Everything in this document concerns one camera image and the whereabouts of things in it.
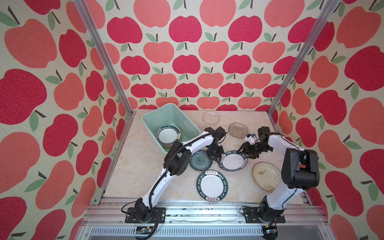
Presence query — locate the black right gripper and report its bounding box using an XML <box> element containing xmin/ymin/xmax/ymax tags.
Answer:
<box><xmin>236</xmin><ymin>142</ymin><xmax>271</xmax><ymax>160</ymax></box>

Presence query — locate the green red rimmed white plate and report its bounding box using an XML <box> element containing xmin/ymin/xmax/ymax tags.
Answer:
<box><xmin>156</xmin><ymin>124</ymin><xmax>182</xmax><ymax>147</ymax></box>

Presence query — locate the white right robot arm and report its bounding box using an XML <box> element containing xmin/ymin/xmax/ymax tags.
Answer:
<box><xmin>237</xmin><ymin>127</ymin><xmax>320</xmax><ymax>223</ymax></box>

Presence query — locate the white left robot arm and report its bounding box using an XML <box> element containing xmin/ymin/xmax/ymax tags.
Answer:
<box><xmin>134</xmin><ymin>127</ymin><xmax>227</xmax><ymax>222</ymax></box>

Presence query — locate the mint green plastic bin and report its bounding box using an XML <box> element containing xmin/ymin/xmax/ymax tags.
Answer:
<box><xmin>142</xmin><ymin>103</ymin><xmax>202</xmax><ymax>155</ymax></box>

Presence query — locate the blue green patterned plate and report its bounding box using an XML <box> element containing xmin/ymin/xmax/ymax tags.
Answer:
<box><xmin>190</xmin><ymin>150</ymin><xmax>212</xmax><ymax>172</ymax></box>

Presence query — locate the smoky glass dotted plate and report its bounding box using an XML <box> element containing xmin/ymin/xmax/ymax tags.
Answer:
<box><xmin>228</xmin><ymin>123</ymin><xmax>249</xmax><ymax>139</ymax></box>

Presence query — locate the dark green lettered rim plate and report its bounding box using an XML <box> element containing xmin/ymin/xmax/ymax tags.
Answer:
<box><xmin>196</xmin><ymin>170</ymin><xmax>229</xmax><ymax>202</ymax></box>

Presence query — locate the cream plate with grass motif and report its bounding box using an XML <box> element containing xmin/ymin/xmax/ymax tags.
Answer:
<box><xmin>253</xmin><ymin>162</ymin><xmax>282</xmax><ymax>193</ymax></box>

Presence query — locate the clear ribbed glass plate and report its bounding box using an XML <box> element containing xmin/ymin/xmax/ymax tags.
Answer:
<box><xmin>202</xmin><ymin>112</ymin><xmax>221</xmax><ymax>125</ymax></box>

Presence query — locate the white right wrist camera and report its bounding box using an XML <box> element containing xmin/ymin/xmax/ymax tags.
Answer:
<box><xmin>244</xmin><ymin>134</ymin><xmax>258</xmax><ymax>145</ymax></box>

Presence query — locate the black corrugated cable conduit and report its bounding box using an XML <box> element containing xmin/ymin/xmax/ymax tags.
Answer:
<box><xmin>143</xmin><ymin>134</ymin><xmax>211</xmax><ymax>240</ymax></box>

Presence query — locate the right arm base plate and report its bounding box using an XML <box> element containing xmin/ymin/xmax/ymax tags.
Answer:
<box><xmin>239</xmin><ymin>206</ymin><xmax>286</xmax><ymax>224</ymax></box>

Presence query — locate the aluminium front rail frame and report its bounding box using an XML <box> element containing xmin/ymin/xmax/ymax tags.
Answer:
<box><xmin>74</xmin><ymin>197</ymin><xmax>336</xmax><ymax>240</ymax></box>

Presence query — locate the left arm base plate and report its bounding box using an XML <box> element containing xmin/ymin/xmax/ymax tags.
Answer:
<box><xmin>125</xmin><ymin>208</ymin><xmax>166</xmax><ymax>224</ymax></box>

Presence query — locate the right aluminium corner post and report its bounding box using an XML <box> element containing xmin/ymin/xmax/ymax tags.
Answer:
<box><xmin>268</xmin><ymin>0</ymin><xmax>339</xmax><ymax>119</ymax></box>

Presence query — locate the aluminium corner post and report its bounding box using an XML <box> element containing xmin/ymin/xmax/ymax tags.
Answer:
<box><xmin>74</xmin><ymin>1</ymin><xmax>134</xmax><ymax>117</ymax></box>
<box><xmin>268</xmin><ymin>0</ymin><xmax>339</xmax><ymax>119</ymax></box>

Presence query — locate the left aluminium corner post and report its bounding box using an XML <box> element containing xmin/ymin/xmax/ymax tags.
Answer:
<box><xmin>74</xmin><ymin>1</ymin><xmax>134</xmax><ymax>117</ymax></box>

